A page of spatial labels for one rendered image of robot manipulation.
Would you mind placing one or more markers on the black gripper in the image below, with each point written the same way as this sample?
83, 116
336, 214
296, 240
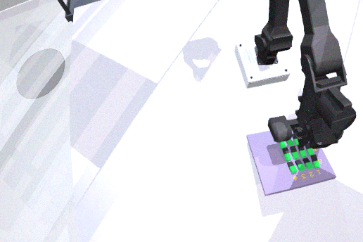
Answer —
281, 129

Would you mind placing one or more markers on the lavender switch panel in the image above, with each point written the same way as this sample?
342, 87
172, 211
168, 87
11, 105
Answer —
285, 166

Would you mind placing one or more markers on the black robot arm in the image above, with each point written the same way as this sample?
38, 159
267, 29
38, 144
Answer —
320, 55

